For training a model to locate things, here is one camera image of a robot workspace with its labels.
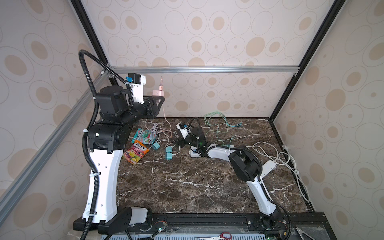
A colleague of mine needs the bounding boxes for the pink charger plug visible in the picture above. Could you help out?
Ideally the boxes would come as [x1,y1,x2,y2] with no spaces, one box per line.
[152,77,165,97]

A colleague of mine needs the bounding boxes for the pink multi-head cable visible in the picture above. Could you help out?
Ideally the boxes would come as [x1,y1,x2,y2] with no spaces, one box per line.
[145,95,173,142]

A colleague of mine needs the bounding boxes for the light green cable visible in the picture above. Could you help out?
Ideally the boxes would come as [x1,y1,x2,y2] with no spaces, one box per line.
[203,111,233,145]

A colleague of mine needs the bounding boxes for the teal multi-head cable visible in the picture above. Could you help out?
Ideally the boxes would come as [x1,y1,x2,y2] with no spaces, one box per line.
[221,118,244,128]

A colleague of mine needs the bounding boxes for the white multicolour power strip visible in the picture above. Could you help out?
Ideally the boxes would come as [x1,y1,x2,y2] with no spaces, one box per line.
[189,150,201,158]

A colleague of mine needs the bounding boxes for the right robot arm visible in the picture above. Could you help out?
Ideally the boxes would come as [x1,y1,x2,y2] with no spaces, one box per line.
[176,123,282,230]

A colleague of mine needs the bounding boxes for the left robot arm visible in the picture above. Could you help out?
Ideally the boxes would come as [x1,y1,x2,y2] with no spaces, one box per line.
[73,50,165,239]

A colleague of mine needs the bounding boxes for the teal charger plug small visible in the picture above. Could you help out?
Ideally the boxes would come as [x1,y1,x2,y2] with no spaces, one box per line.
[166,146,173,153]

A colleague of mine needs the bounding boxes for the teal candy bag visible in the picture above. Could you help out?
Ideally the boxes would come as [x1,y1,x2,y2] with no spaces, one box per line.
[132,128,158,145]

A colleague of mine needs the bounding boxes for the orange Fox's candy bag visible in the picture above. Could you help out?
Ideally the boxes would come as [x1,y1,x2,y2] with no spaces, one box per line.
[123,140,149,165]

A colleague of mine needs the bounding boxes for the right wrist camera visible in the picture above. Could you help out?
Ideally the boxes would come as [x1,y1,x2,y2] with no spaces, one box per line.
[177,123,191,139]

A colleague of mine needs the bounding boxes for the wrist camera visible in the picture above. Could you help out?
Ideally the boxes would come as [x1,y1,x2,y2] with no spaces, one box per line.
[177,123,191,139]
[126,73,147,104]

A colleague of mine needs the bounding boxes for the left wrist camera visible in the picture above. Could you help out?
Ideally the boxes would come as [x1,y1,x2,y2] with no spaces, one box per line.
[126,73,147,104]

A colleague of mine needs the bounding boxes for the horizontal aluminium rail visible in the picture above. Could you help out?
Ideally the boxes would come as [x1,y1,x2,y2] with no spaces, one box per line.
[114,65,300,74]

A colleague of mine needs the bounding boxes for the diagonal aluminium rail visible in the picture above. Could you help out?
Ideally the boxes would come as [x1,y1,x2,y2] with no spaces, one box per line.
[0,69,112,224]

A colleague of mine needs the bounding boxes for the white power cords bundle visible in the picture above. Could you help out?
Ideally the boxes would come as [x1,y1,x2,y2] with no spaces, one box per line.
[245,141,311,203]

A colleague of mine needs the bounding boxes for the red handled scissors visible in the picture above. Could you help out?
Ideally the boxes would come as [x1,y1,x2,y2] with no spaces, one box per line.
[195,232,233,240]

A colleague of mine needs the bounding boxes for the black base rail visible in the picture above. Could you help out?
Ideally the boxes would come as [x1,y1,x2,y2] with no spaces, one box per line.
[73,211,337,240]

